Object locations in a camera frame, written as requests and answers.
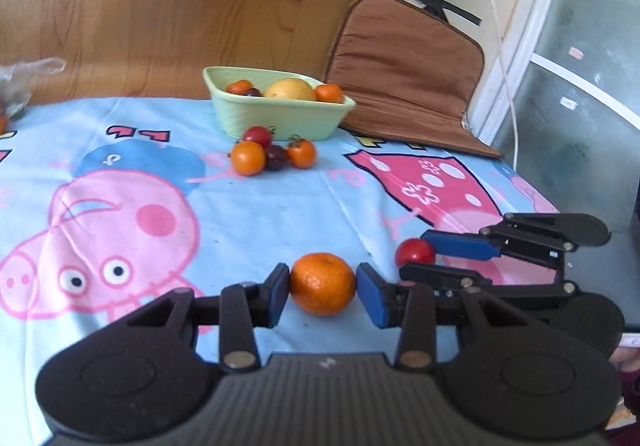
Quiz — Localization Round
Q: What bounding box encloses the wood-pattern vinyl sheet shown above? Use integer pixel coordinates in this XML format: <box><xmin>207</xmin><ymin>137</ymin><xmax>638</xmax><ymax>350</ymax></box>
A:
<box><xmin>0</xmin><ymin>0</ymin><xmax>388</xmax><ymax>104</ymax></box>

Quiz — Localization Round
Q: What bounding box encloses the mandarin orange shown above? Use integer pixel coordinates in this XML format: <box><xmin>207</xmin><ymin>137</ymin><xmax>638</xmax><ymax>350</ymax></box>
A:
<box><xmin>315</xmin><ymin>83</ymin><xmax>346</xmax><ymax>104</ymax></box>
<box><xmin>289</xmin><ymin>252</ymin><xmax>357</xmax><ymax>317</ymax></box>

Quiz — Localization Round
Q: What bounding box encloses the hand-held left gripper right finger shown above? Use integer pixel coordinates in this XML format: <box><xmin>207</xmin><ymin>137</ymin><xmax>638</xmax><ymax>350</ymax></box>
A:
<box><xmin>355</xmin><ymin>262</ymin><xmax>551</xmax><ymax>369</ymax></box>

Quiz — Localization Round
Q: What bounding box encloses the white cable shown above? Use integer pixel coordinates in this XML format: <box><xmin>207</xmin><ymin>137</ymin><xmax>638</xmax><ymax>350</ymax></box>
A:
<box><xmin>476</xmin><ymin>0</ymin><xmax>520</xmax><ymax>163</ymax></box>

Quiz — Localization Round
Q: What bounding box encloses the printed cartoon blanket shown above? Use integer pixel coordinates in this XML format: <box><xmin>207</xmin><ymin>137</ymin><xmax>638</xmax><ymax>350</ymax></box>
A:
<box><xmin>0</xmin><ymin>96</ymin><xmax>561</xmax><ymax>446</ymax></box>

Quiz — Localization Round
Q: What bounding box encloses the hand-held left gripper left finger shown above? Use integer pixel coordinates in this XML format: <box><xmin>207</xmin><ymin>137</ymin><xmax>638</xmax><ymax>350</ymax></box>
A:
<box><xmin>125</xmin><ymin>262</ymin><xmax>292</xmax><ymax>372</ymax></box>

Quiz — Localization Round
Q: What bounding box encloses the yellow round fruit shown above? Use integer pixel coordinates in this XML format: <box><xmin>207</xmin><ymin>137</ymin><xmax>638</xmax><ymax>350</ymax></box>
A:
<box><xmin>264</xmin><ymin>78</ymin><xmax>318</xmax><ymax>102</ymax></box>

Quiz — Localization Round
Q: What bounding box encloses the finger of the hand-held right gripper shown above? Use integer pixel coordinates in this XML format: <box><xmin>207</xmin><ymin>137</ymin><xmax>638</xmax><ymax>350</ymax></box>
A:
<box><xmin>421</xmin><ymin>212</ymin><xmax>612</xmax><ymax>271</ymax></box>
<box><xmin>399</xmin><ymin>262</ymin><xmax>584</xmax><ymax>308</ymax></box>

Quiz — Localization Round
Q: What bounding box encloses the red cherry tomato with stem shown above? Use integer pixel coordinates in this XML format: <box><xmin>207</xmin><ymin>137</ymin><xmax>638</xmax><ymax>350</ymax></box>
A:
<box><xmin>243</xmin><ymin>125</ymin><xmax>274</xmax><ymax>147</ymax></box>

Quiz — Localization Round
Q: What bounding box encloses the brown seat cushion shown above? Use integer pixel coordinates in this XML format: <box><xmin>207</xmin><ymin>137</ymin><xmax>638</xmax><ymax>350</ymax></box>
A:
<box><xmin>322</xmin><ymin>0</ymin><xmax>503</xmax><ymax>161</ymax></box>

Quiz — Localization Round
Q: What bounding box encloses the white door frame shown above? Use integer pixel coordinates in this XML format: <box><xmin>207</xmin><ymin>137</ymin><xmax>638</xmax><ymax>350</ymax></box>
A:
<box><xmin>470</xmin><ymin>0</ymin><xmax>640</xmax><ymax>232</ymax></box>

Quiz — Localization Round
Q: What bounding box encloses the clear plastic bag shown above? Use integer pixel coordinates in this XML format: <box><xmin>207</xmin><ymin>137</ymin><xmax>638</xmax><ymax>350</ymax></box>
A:
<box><xmin>0</xmin><ymin>57</ymin><xmax>68</xmax><ymax>122</ymax></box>

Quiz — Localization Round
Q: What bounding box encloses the light green plastic basket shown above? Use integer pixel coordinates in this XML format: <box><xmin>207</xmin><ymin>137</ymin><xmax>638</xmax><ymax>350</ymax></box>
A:
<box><xmin>202</xmin><ymin>66</ymin><xmax>357</xmax><ymax>141</ymax></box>

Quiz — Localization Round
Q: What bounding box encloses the orange cherry tomato with stem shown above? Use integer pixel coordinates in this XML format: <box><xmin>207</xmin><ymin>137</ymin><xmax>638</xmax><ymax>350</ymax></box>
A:
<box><xmin>286</xmin><ymin>135</ymin><xmax>318</xmax><ymax>170</ymax></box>

